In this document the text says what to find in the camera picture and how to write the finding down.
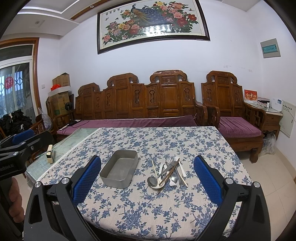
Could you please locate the framed peacock flower painting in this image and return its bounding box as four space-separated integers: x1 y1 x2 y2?
97 1 210 54

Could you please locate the metal fork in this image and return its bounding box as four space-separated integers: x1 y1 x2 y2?
175 164 185 186

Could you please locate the grey wall electrical box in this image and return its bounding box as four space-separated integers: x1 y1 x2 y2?
260 38 280 58

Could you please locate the metal spoon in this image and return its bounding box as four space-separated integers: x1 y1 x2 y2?
147 164 173 189

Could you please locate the top cardboard box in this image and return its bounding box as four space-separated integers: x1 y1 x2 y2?
52 73 70 87

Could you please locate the cardboard box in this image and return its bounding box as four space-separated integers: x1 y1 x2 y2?
52 73 70 87
49 91 70 116

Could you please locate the metal rectangular tray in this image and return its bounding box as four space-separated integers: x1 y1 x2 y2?
100 150 138 189

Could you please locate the dark wooden chopstick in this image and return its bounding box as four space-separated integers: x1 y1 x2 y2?
158 156 179 194

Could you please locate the person's left hand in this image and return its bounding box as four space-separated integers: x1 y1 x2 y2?
9 177 25 223

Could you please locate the small black fan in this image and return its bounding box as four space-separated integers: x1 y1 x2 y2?
65 102 77 126

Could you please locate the white router device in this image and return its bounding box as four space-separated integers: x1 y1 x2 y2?
270 98 282 112

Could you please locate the blue floral tablecloth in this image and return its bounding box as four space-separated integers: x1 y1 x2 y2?
37 126 253 241

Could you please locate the purple sofa cushion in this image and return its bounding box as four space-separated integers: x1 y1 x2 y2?
57 115 197 136

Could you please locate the lower cardboard box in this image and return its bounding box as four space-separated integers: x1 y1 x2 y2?
49 91 70 116

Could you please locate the white plastic fork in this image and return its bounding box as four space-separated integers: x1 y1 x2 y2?
169 171 178 187

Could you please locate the small beige table object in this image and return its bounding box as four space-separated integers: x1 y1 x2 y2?
46 145 54 164

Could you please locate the white plastic spoon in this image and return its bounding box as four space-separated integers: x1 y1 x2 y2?
174 156 187 178

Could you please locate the carved wooden armchair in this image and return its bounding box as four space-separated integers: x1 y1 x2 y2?
201 70 263 163

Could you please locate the carved wooden sofa bench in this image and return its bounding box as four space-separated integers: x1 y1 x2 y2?
53 70 208 136

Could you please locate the window with metal grille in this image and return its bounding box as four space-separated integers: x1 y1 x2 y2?
0 62 35 120

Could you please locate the red gift box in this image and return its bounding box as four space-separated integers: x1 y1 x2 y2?
244 89 258 101

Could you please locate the plastic bag under table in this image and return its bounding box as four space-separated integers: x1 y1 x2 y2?
260 133 276 156

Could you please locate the wooden side table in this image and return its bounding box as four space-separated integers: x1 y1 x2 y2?
243 102 283 139

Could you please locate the purple armchair cushion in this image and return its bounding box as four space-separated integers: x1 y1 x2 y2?
218 116 262 138

